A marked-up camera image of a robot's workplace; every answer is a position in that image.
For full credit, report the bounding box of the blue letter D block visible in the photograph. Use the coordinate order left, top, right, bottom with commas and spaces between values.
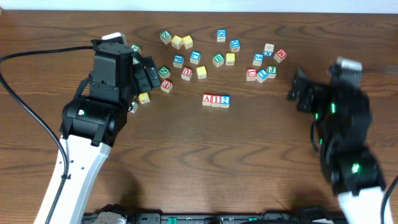
216, 29, 226, 42

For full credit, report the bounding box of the blue letter L block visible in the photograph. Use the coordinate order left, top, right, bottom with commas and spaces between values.
190, 51, 201, 65

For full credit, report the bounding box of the yellow block left of pair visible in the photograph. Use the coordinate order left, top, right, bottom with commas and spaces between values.
171, 35, 183, 49

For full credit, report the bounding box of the green letter J block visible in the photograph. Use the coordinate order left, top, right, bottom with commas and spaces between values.
267, 66, 277, 78

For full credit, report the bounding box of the red letter u block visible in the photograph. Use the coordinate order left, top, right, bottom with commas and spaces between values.
246, 68, 257, 82
181, 67, 193, 81

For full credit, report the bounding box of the blue number 2 block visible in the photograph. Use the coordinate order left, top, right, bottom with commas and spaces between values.
220, 95, 231, 108

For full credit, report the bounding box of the red letter E block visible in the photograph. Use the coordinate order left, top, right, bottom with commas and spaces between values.
160, 80, 173, 93

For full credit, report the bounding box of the yellow letter S block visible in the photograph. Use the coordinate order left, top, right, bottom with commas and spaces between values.
196, 66, 207, 79

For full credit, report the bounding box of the green letter Z block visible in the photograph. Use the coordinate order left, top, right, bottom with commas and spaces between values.
160, 30, 172, 45

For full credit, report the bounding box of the blue letter P block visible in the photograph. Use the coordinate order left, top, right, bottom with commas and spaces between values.
173, 55, 184, 68

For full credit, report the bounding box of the blue letter I block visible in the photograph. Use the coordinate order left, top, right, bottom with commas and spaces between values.
256, 68, 269, 83

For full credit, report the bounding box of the red letter A block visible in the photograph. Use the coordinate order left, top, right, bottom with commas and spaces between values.
201, 94, 212, 106

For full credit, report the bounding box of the green letter N block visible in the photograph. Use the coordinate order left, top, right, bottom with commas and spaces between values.
159, 66, 170, 79

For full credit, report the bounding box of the yellow block right of pair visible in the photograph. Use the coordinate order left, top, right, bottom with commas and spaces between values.
182, 35, 193, 49

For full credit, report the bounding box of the green letter B block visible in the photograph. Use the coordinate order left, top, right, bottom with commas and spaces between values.
212, 53, 224, 67

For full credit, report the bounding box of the blue letter Q block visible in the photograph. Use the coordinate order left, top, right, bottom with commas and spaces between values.
229, 39, 241, 52

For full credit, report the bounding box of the red letter I block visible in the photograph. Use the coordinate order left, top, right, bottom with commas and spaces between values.
211, 95, 221, 108

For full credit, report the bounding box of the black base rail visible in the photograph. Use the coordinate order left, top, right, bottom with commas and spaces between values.
81, 204, 348, 224

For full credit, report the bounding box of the red letter U block right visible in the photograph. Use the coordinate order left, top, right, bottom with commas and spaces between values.
246, 68, 257, 82

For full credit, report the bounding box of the blue letter X block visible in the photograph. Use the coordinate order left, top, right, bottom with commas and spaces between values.
264, 43, 274, 57

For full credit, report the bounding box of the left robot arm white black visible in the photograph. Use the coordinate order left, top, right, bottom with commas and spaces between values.
35, 40, 160, 223

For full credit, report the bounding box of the green block under gripper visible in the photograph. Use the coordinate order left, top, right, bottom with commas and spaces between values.
129, 101, 138, 113

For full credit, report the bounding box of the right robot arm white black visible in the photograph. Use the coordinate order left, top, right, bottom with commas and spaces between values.
287, 68, 393, 223

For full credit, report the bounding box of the yellow block lower left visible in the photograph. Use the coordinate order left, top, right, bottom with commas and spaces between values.
139, 93, 150, 104

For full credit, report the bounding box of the blue number 5 block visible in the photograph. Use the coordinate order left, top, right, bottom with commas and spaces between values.
252, 53, 264, 67

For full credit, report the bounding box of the yellow block beside B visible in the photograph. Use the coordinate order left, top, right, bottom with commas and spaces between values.
225, 52, 236, 65

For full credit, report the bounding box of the yellow block of pair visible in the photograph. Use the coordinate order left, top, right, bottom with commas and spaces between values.
171, 35, 183, 49
182, 35, 193, 49

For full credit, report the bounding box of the red letter U block centre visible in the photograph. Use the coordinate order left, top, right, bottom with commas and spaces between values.
181, 67, 193, 81

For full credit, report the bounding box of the red letter M block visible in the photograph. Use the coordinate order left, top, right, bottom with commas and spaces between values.
274, 49, 287, 63

